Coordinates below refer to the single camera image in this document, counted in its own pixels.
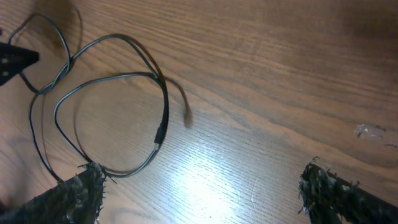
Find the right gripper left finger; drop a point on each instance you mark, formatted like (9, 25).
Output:
(76, 200)

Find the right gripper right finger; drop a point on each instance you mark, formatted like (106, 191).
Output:
(327, 198)

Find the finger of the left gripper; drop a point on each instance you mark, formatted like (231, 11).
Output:
(14, 60)

